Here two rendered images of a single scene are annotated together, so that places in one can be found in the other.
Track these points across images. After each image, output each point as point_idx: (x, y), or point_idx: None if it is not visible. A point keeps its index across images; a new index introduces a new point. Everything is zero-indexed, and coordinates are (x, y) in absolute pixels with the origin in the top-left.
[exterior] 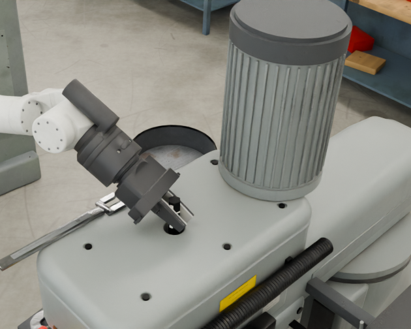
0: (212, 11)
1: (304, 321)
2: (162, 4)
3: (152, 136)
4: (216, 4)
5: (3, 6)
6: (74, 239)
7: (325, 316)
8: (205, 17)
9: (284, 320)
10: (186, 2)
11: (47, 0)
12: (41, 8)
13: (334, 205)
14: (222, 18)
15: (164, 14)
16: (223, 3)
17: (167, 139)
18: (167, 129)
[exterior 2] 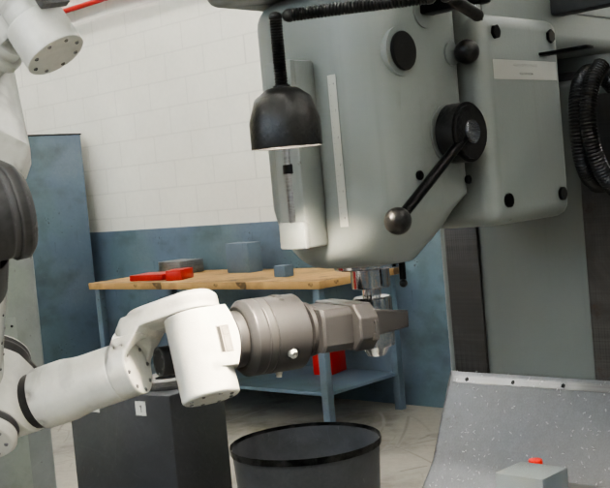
0: (335, 412)
1: (573, 164)
2: (255, 416)
3: (265, 445)
4: (341, 386)
5: (15, 280)
6: None
7: (602, 110)
8: (326, 404)
9: (529, 29)
10: (291, 392)
11: (69, 437)
12: (60, 443)
13: None
14: (352, 416)
15: (259, 424)
16: (350, 384)
17: (293, 452)
18: (289, 433)
